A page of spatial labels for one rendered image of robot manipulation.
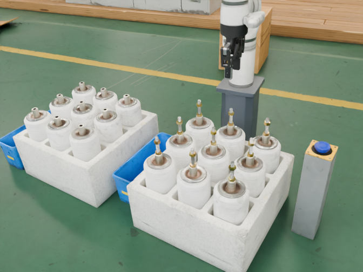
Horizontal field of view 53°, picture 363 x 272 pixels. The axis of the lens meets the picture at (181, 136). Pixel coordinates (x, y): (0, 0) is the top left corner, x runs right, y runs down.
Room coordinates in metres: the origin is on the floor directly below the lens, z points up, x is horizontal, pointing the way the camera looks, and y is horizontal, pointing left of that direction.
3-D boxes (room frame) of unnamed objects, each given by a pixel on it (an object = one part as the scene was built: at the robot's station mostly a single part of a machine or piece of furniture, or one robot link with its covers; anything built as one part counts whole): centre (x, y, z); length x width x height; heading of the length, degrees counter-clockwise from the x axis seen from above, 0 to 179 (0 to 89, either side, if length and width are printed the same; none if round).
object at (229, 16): (0.96, -0.18, 0.64); 0.11 x 0.09 x 0.06; 61
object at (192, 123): (1.04, -0.06, 0.25); 0.08 x 0.08 x 0.01
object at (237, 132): (0.97, -0.16, 0.25); 0.08 x 0.08 x 0.01
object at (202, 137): (1.04, -0.06, 0.16); 0.10 x 0.10 x 0.18
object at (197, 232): (0.87, -0.09, 0.09); 0.39 x 0.39 x 0.18; 55
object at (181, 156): (0.94, 0.00, 0.16); 0.10 x 0.10 x 0.18
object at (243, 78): (1.23, -0.24, 0.39); 0.09 x 0.09 x 0.17; 62
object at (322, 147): (0.77, -0.38, 0.32); 0.04 x 0.04 x 0.02
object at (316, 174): (0.77, -0.38, 0.16); 0.07 x 0.07 x 0.31; 55
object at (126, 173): (1.05, 0.12, 0.06); 0.30 x 0.11 x 0.12; 146
